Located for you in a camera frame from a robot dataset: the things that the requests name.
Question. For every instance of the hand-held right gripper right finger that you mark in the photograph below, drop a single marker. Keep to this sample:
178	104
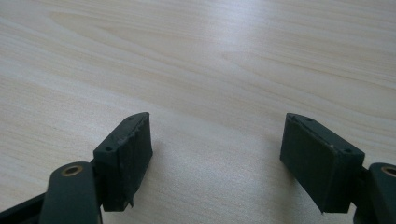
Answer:
317	161

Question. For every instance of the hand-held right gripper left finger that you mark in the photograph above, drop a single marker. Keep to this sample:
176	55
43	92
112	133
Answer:
124	161

